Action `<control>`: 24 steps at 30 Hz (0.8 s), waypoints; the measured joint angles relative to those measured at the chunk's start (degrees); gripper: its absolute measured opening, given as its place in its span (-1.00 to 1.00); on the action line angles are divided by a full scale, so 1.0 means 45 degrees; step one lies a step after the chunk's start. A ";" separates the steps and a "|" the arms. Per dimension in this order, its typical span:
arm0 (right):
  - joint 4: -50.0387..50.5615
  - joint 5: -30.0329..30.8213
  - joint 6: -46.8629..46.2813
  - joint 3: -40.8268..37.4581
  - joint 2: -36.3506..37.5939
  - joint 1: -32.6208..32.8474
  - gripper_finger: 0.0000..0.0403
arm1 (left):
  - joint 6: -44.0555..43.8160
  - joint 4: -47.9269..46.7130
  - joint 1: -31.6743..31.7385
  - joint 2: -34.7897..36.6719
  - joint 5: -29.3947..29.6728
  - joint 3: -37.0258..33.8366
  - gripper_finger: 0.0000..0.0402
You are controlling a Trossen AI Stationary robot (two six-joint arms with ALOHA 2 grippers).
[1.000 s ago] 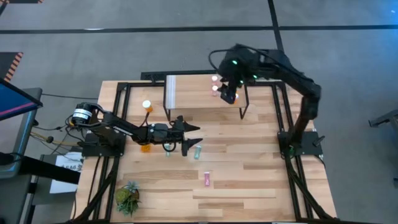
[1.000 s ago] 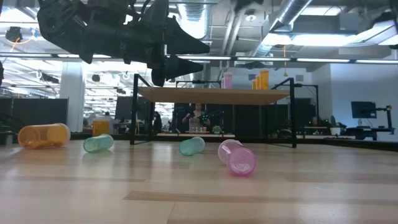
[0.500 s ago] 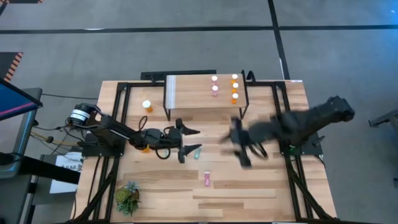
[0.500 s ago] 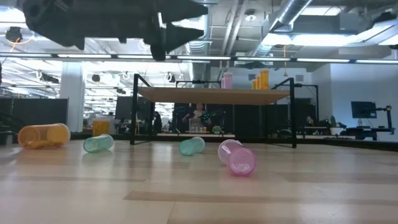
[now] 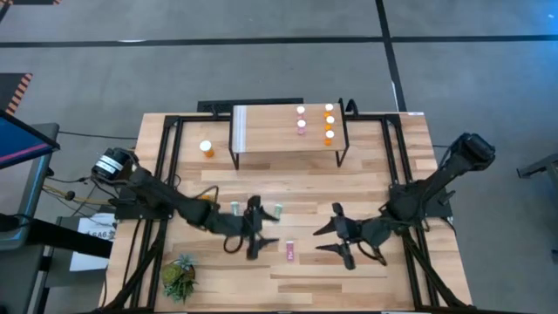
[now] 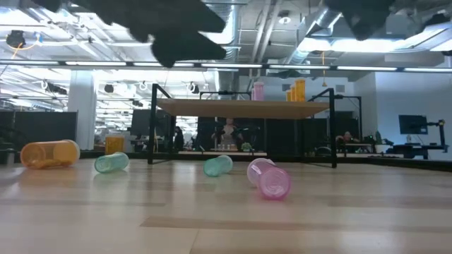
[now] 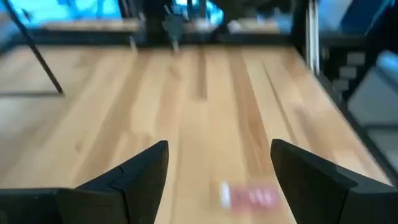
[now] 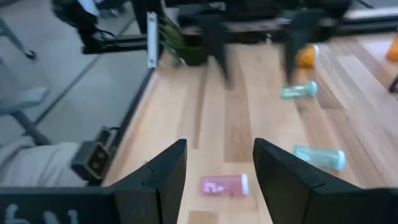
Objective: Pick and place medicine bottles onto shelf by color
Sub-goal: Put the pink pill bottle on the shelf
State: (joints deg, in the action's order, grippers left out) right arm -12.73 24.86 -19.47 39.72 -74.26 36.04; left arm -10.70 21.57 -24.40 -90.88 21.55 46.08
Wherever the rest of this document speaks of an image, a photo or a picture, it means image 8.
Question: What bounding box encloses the person's leg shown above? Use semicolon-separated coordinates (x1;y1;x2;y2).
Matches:
0;136;90;188

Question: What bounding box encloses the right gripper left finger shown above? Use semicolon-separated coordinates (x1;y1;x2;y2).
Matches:
110;138;188;224

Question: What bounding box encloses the green medicine bottle white cap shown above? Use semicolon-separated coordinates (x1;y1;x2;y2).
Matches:
292;144;346;172
279;80;318;100

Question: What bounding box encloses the black power adapter box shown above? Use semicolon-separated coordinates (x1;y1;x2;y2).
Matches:
70;140;110;183

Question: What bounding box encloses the orange medicine bottle white cap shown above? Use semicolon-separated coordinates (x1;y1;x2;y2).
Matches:
295;44;320;69
385;32;398;63

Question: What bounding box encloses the black caster stand leg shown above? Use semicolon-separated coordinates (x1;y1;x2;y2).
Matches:
0;18;37;60

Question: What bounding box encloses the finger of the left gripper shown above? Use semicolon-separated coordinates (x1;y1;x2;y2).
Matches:
200;17;233;90
284;9;326;82

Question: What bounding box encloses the small potted green plant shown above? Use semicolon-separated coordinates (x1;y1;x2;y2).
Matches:
158;14;210;67

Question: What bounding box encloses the grey chair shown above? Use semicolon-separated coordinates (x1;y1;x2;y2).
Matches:
0;86;52;147

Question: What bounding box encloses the pink medicine bottle white cap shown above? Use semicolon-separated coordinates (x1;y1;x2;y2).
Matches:
200;173;250;197

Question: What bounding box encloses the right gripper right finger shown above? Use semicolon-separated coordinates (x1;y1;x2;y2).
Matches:
252;138;386;224

